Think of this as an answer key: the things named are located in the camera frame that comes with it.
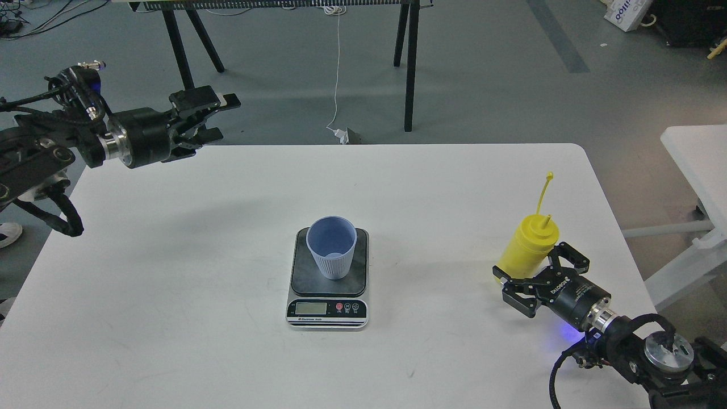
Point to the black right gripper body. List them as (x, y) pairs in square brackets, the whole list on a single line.
[(568, 294)]

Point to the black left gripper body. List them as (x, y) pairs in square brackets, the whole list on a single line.
[(143, 135)]

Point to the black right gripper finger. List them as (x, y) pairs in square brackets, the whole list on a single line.
[(523, 294), (566, 262)]

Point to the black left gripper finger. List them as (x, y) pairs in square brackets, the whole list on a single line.
[(187, 144), (192, 108)]

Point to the yellow squeeze bottle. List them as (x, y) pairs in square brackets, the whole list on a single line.
[(534, 238)]

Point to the blue plastic cup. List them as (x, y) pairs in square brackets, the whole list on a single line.
[(332, 241)]

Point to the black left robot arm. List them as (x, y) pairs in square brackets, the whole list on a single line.
[(73, 114)]

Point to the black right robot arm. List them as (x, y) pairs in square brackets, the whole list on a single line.
[(646, 350)]

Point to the digital kitchen scale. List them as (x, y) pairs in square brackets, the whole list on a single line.
[(316, 302)]

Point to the white power adapter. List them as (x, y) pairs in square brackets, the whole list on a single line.
[(348, 137)]

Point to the white cardboard box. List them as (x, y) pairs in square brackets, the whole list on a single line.
[(627, 15)]

